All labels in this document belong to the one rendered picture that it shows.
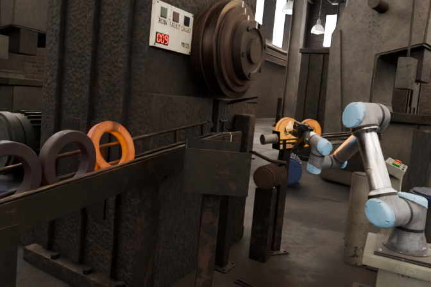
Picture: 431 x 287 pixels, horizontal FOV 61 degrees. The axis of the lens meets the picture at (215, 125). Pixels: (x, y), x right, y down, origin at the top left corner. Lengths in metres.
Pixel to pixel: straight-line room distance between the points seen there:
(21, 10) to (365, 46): 4.37
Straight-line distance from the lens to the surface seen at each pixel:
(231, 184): 1.15
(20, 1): 5.76
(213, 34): 1.62
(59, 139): 1.08
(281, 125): 2.14
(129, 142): 1.31
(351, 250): 2.34
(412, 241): 1.76
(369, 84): 4.31
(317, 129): 2.30
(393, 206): 1.64
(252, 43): 1.74
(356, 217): 2.28
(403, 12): 4.34
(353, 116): 1.70
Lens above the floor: 0.88
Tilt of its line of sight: 5 degrees down
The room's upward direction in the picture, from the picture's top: 5 degrees clockwise
